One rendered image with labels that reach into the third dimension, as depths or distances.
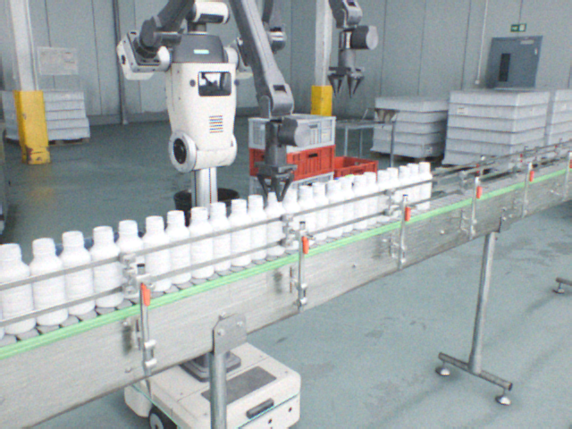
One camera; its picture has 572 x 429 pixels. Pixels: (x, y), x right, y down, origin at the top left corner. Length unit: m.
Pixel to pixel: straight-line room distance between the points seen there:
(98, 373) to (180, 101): 1.04
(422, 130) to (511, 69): 3.98
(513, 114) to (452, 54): 5.21
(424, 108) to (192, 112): 6.88
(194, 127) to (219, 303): 0.80
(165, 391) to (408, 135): 7.07
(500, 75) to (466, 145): 4.32
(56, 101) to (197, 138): 8.93
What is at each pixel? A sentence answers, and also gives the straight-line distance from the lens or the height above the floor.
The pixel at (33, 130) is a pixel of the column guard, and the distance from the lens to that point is 8.89.
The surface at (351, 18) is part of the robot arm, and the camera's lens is 1.75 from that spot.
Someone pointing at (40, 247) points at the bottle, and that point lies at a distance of 1.07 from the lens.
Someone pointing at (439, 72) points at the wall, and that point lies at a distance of 12.95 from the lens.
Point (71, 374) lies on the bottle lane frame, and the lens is 1.15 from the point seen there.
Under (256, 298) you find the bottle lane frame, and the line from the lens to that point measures 1.35.
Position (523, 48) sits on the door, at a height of 1.86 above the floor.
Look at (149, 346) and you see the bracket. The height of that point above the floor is 0.93.
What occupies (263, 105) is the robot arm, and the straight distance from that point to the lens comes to 1.31.
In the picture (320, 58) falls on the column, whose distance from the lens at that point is 11.63.
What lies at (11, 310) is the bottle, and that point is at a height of 1.05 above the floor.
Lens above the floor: 1.49
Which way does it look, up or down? 16 degrees down
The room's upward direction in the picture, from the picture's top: 1 degrees clockwise
